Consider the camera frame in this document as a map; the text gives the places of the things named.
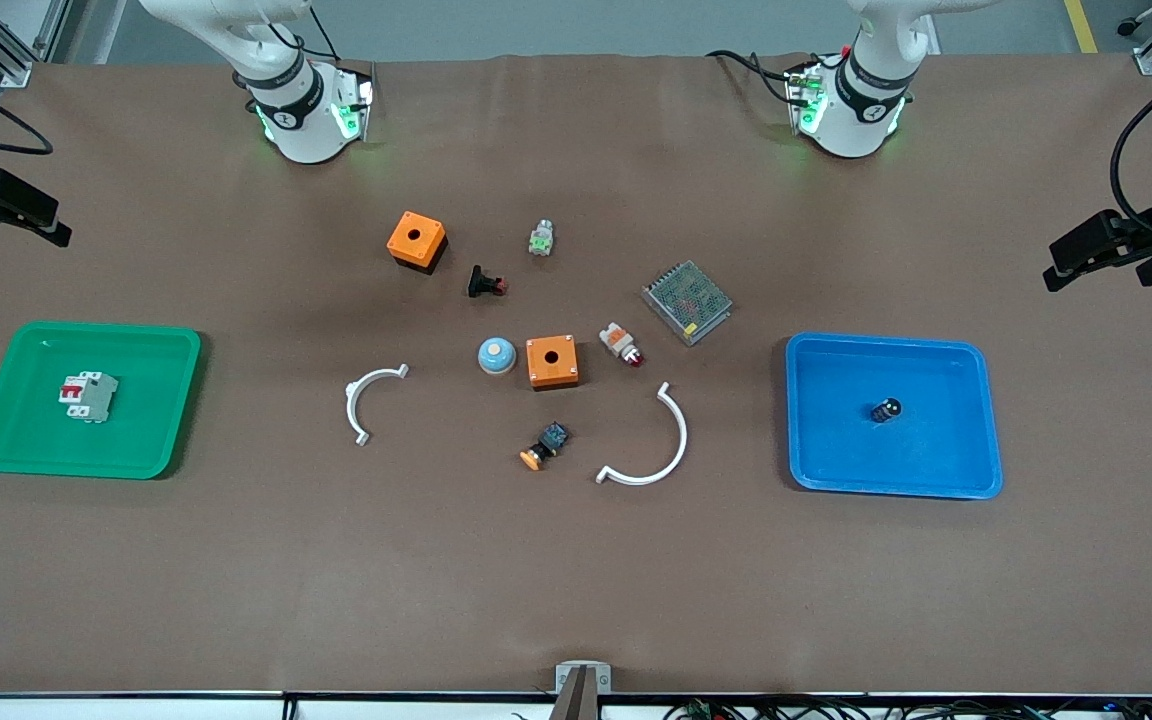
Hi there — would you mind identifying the green plastic tray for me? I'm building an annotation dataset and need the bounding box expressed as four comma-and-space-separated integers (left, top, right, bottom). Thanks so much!
0, 321, 203, 480

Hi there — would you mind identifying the blue plastic tray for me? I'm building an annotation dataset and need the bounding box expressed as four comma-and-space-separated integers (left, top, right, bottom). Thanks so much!
785, 332, 1004, 500

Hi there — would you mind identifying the small white pipe clamp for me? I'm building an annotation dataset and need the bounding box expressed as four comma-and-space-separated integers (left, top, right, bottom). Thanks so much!
345, 364, 410, 447

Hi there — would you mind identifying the orange box upper left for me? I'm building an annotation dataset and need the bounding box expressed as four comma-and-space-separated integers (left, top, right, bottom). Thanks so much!
386, 210, 449, 276

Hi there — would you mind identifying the metal mesh power supply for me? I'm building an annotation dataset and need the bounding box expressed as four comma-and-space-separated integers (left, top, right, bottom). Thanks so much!
641, 260, 734, 347

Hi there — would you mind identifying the large white pipe clamp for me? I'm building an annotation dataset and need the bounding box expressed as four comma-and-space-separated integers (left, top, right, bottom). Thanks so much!
595, 381, 689, 488

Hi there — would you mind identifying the red indicator lamp orange body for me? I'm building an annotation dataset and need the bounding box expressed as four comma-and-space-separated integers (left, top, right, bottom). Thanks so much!
598, 322, 645, 369

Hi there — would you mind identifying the orange button box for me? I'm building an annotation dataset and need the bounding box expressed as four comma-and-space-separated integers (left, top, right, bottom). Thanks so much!
525, 334, 580, 391

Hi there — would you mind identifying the orange black push button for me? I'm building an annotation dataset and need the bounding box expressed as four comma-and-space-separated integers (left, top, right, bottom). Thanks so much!
519, 421, 570, 472

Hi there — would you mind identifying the brown table mat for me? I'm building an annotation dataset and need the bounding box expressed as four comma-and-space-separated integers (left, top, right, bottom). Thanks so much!
0, 52, 1152, 698

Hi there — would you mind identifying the black base cable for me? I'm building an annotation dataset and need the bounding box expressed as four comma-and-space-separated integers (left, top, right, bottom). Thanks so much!
706, 48, 809, 103

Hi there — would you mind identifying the black cable bundle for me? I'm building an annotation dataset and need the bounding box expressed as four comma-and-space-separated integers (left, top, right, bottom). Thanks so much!
661, 698, 1152, 720

